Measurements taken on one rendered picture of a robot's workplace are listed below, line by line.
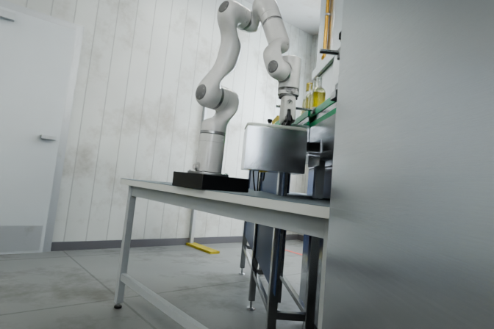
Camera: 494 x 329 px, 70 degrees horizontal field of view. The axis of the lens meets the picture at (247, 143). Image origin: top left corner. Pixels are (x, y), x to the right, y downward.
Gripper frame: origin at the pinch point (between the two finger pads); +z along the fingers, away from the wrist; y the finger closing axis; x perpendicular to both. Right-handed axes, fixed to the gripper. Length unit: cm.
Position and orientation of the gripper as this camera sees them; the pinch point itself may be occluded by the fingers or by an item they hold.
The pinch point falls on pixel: (284, 136)
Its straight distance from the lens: 137.9
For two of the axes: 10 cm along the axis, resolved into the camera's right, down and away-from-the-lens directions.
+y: -0.8, 1.0, 9.9
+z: -0.9, 9.9, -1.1
